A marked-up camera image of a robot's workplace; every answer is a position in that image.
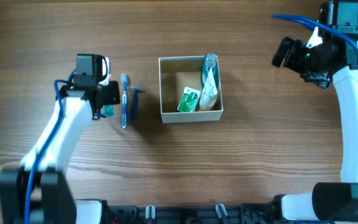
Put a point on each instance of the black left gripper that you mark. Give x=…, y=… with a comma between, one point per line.
x=112, y=93

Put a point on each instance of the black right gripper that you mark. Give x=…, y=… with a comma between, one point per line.
x=293, y=54

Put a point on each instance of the red green toothpaste tube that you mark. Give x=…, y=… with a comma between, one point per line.
x=108, y=110

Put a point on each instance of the blue white toothbrush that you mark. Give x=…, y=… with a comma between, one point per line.
x=124, y=100

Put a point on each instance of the blue disposable razor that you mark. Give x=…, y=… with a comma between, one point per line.
x=137, y=90

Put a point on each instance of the teal mouthwash bottle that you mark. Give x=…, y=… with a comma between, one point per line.
x=210, y=62

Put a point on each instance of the green white soap box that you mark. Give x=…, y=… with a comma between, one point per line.
x=189, y=100

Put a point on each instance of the white cream tube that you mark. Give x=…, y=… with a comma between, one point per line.
x=209, y=94

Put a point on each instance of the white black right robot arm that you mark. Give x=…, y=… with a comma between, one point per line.
x=328, y=59

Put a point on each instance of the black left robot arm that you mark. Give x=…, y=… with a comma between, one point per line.
x=37, y=190

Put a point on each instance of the white open cardboard box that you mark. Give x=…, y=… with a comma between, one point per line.
x=175, y=74

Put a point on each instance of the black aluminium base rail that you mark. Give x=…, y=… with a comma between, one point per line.
x=257, y=213

